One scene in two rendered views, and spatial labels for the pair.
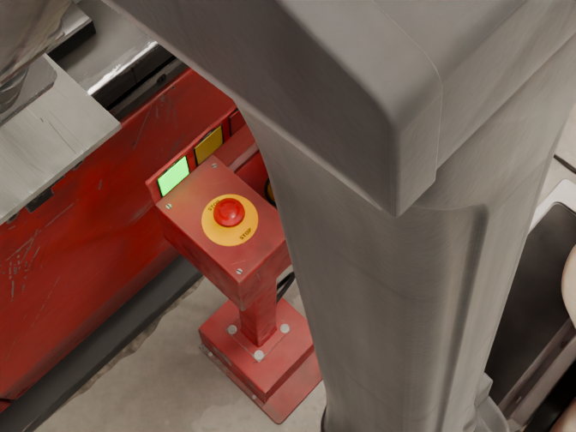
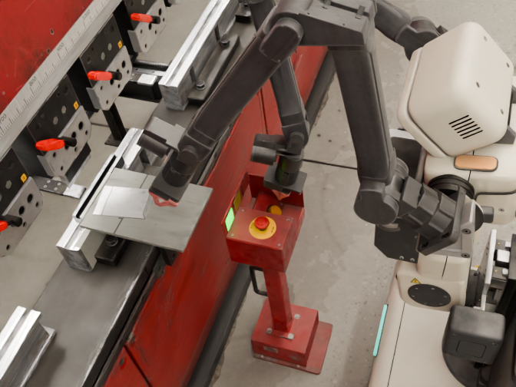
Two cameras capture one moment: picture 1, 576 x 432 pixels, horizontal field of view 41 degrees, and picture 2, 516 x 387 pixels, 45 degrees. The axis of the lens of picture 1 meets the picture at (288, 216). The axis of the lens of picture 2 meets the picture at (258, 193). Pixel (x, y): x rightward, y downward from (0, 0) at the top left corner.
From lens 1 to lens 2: 76 cm
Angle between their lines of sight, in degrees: 16
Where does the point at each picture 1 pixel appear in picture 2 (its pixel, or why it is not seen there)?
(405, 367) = (372, 100)
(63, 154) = (196, 208)
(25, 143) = (180, 211)
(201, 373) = (262, 369)
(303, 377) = (319, 343)
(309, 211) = (347, 72)
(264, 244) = (282, 229)
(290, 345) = (304, 323)
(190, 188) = (237, 223)
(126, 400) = not seen: outside the picture
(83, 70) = not seen: hidden behind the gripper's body
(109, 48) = not seen: hidden behind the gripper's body
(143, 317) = (215, 353)
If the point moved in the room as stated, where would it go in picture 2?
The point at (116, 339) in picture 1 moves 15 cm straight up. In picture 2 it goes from (206, 372) to (198, 355)
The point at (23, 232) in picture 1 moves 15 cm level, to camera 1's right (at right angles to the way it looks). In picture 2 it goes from (167, 283) to (219, 261)
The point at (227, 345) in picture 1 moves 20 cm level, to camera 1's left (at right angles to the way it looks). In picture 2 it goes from (271, 340) to (217, 363)
